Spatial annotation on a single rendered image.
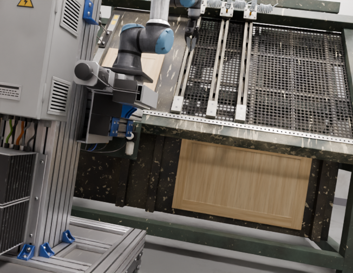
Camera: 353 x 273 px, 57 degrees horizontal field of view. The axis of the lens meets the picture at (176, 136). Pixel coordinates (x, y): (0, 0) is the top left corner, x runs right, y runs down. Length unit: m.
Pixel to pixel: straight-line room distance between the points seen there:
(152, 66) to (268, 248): 1.48
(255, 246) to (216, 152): 0.66
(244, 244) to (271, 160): 0.59
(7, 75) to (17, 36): 0.13
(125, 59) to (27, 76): 0.57
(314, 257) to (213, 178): 0.79
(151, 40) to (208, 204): 1.26
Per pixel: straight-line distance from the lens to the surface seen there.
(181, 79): 2.29
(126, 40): 1.62
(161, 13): 1.59
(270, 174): 2.34
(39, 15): 1.19
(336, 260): 2.33
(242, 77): 2.36
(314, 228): 2.43
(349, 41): 2.94
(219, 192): 2.32
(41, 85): 1.13
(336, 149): 2.19
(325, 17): 3.02
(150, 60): 2.51
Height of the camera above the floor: 0.79
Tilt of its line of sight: 1 degrees down
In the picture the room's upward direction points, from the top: 9 degrees clockwise
